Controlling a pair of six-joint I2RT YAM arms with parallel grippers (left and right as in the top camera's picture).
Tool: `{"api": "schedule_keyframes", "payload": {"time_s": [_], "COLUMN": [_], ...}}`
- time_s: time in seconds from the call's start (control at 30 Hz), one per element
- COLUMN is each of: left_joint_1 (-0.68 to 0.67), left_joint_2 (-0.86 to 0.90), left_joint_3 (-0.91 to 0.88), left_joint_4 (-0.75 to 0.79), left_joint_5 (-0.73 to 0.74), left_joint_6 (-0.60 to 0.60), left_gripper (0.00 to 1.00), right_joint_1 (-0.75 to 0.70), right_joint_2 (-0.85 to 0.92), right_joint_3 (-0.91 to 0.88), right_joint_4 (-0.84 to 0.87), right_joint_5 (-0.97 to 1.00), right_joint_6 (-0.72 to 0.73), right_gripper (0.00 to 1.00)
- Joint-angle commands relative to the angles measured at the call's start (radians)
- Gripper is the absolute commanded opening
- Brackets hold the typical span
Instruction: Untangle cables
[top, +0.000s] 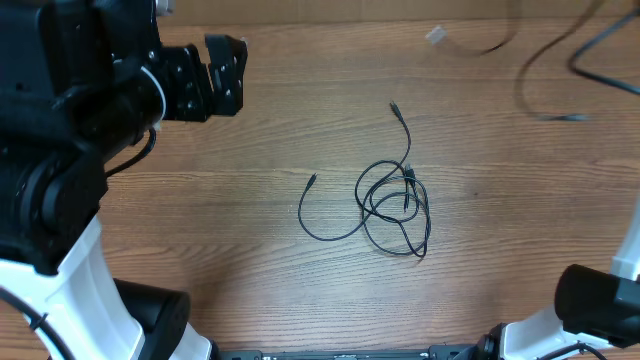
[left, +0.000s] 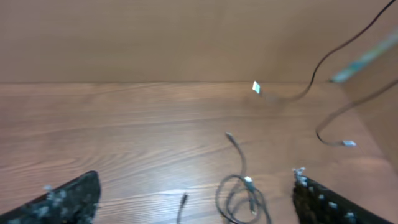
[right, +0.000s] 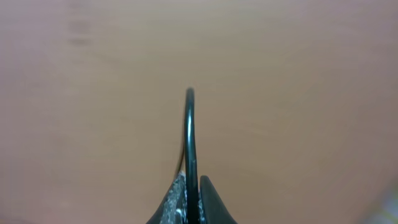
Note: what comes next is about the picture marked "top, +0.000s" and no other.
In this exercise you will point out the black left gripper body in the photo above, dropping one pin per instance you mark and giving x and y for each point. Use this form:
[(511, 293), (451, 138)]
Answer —
[(185, 99)]

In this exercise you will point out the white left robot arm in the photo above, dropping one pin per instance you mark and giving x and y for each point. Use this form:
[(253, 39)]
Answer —
[(81, 81)]

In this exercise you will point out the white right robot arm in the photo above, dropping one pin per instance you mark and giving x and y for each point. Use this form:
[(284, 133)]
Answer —
[(592, 311)]

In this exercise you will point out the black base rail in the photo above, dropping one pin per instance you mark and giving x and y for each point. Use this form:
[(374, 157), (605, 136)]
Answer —
[(434, 352)]

